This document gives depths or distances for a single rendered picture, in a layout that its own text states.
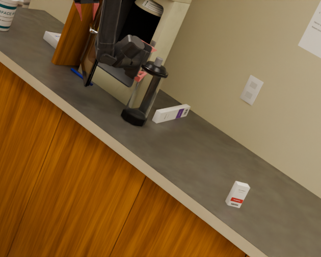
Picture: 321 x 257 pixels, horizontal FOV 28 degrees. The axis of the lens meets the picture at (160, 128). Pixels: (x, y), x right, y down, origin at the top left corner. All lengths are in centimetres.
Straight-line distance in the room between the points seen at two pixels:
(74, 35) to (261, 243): 123
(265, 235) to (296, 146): 69
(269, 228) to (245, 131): 73
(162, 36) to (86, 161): 57
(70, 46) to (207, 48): 62
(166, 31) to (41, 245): 99
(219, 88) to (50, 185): 87
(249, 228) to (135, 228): 44
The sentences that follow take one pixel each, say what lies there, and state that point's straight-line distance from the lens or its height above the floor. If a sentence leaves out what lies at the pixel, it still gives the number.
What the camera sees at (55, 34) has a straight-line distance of 303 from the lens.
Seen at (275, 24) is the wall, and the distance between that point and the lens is 275.
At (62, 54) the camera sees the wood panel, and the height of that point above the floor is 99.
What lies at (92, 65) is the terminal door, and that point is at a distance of 246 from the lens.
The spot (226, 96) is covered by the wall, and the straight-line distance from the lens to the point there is 285.
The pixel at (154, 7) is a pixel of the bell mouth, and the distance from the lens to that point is 258.
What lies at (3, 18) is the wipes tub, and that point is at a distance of 291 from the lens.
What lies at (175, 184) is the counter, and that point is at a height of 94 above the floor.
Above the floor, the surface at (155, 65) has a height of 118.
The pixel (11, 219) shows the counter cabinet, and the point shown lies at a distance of 276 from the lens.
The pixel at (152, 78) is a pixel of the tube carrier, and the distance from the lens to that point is 240.
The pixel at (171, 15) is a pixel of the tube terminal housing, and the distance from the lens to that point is 252.
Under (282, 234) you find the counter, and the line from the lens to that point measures 219.
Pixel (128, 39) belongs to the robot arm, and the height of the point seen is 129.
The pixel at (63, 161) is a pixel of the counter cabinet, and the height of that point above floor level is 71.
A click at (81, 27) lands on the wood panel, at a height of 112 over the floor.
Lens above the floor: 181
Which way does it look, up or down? 20 degrees down
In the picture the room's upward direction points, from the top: 24 degrees clockwise
